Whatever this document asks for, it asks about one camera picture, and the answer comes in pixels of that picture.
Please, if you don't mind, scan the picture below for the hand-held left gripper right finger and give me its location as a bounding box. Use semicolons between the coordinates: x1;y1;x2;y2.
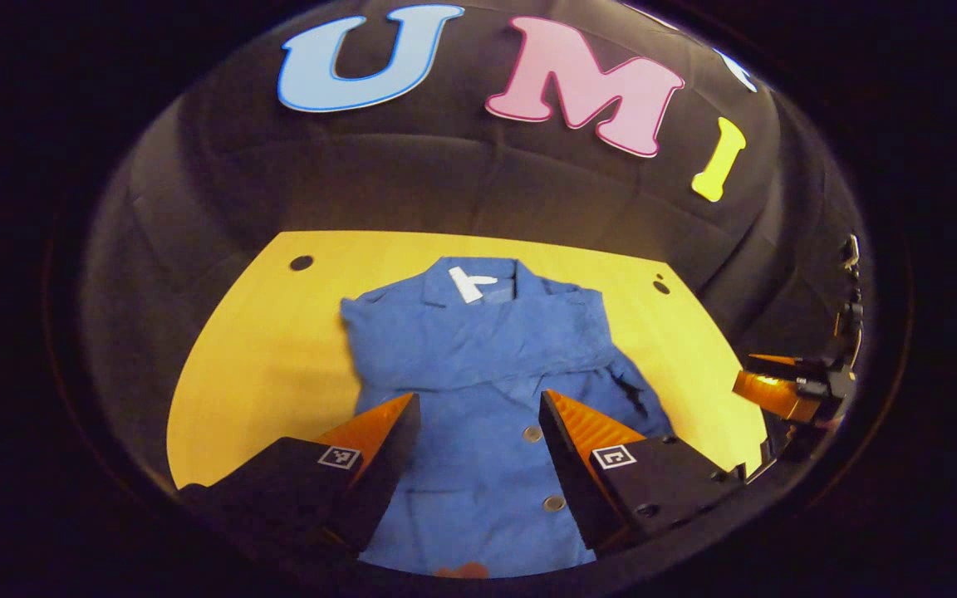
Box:
538;389;747;557

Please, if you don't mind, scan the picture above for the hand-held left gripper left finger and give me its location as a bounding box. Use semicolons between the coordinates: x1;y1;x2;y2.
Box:
178;392;421;556

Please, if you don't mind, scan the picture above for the blue button shirt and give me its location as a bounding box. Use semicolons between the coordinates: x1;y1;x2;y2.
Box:
339;256;675;579

